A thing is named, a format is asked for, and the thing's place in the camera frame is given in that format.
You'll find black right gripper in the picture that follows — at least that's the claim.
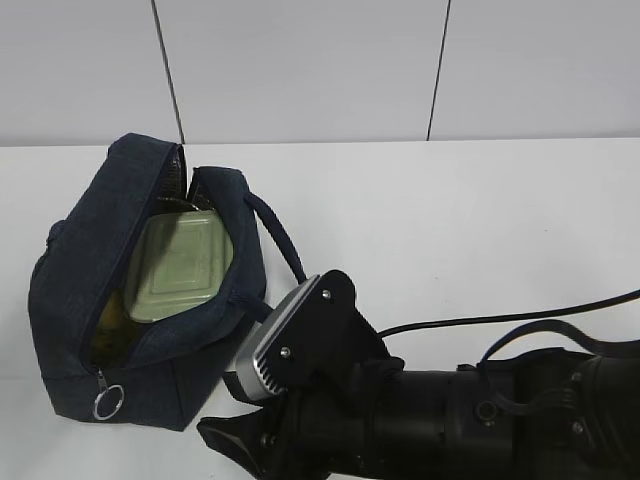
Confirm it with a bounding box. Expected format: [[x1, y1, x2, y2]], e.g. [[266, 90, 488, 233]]
[[196, 364, 450, 479]]

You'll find dark blue fabric lunch bag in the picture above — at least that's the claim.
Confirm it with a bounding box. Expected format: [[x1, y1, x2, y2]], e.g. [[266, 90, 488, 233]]
[[28, 133, 305, 431]]

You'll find silver zipper pull ring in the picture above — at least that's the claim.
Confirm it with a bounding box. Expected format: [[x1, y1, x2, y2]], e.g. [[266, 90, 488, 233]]
[[92, 369, 125, 420]]

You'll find yellow toy pumpkin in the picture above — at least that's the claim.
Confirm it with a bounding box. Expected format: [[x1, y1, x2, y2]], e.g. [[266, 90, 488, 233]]
[[90, 289, 145, 367]]

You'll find green lid glass food container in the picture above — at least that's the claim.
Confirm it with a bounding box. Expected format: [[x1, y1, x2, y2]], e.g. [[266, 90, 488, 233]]
[[124, 210, 233, 323]]

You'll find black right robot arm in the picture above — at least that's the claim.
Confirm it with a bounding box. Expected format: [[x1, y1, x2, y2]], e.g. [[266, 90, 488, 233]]
[[197, 349, 639, 479]]

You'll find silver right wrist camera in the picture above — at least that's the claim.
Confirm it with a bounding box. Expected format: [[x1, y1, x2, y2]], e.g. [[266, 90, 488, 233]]
[[228, 270, 392, 404]]

